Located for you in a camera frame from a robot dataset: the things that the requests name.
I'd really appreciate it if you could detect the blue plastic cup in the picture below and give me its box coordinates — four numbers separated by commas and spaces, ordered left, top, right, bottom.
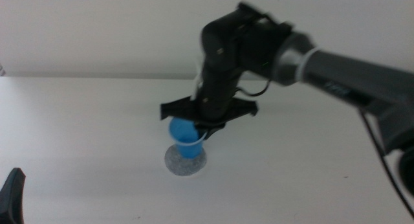
168, 117, 208, 159

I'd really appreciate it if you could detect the round grey felt cup mat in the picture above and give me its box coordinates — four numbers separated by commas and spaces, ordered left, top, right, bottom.
164, 143, 208, 177

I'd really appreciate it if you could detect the short black looped wrist cable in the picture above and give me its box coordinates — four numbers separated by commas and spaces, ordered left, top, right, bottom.
234, 78, 272, 98

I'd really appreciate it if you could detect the long black arm cable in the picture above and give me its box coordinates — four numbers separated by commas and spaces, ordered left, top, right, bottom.
358, 107, 414, 219

